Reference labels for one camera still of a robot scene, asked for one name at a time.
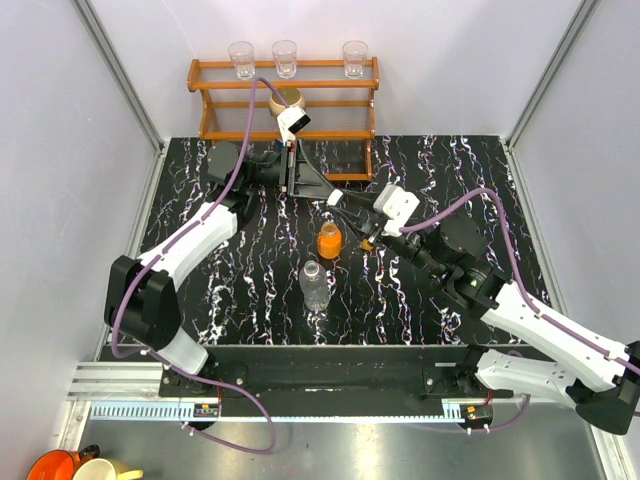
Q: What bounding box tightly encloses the wooden shelf rack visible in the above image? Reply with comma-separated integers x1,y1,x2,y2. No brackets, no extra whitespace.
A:
187,57,380,182

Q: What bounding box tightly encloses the beige mug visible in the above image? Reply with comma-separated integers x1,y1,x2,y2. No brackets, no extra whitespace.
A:
269,88,306,119

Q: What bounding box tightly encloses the clear plastic bottle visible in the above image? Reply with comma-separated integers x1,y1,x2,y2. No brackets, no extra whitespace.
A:
299,260,330,312

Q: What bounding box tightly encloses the middle drinking glass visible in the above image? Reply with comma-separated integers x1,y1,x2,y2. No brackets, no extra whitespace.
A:
271,40,297,80

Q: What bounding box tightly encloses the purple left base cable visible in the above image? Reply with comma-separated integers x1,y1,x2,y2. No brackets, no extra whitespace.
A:
164,364,277,455

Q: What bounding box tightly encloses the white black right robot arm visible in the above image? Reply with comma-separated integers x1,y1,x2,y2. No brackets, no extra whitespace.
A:
327,184,639,435

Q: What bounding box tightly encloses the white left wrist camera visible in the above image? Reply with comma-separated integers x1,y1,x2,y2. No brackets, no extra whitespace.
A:
276,106,311,144

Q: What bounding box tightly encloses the yellow mug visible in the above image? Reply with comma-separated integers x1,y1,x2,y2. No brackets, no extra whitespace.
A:
73,458,144,480

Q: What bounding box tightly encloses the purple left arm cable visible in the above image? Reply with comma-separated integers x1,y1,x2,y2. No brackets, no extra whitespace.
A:
110,77,289,361

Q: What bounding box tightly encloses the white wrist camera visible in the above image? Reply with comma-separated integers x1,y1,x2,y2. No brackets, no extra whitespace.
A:
374,184,420,231
276,106,311,144

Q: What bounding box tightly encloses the orange juice bottle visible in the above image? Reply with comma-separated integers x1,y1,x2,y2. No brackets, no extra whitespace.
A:
317,221,342,260

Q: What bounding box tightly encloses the aluminium slotted rail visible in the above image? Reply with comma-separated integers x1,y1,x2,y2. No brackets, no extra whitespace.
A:
69,362,494,425

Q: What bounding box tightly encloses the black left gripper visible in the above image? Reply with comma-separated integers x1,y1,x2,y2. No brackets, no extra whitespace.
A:
241,140,344,203

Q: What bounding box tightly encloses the drinking glass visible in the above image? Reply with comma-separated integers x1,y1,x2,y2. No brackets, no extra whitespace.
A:
342,40,368,79
271,40,297,80
228,41,255,80

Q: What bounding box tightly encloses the right drinking glass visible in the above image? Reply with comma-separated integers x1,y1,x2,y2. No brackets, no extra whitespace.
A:
342,40,368,79

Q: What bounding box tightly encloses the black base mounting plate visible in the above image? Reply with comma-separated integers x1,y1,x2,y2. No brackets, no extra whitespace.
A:
97,343,541,419

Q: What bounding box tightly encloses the white blue bottle cap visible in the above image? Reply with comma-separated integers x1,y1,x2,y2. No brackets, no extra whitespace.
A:
326,189,344,206

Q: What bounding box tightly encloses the left drinking glass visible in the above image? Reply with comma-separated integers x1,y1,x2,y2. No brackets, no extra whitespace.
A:
228,41,255,80

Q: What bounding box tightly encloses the orange mug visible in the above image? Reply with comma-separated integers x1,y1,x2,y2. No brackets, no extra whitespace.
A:
27,444,101,480

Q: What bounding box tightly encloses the orange bottle cap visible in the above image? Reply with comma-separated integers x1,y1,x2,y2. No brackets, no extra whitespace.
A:
360,239,375,252

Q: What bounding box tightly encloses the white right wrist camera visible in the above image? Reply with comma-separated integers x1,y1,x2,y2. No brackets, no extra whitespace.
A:
374,184,420,231

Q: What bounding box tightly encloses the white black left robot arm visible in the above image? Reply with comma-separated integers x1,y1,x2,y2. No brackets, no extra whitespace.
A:
104,141,342,396

